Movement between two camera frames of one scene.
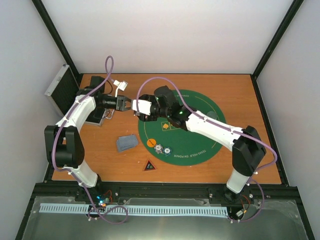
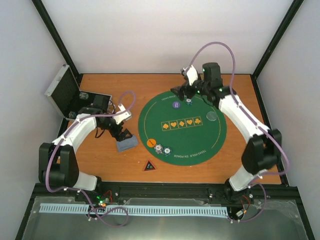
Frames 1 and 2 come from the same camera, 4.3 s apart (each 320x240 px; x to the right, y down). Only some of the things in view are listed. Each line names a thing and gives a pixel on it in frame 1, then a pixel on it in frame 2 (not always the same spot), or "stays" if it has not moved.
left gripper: [121, 101] to [114, 133]
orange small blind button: [151, 142] stays
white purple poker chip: [158, 148] stays
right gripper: [147, 97] to [184, 87]
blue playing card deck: [124, 142] stays
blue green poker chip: [167, 151] stays
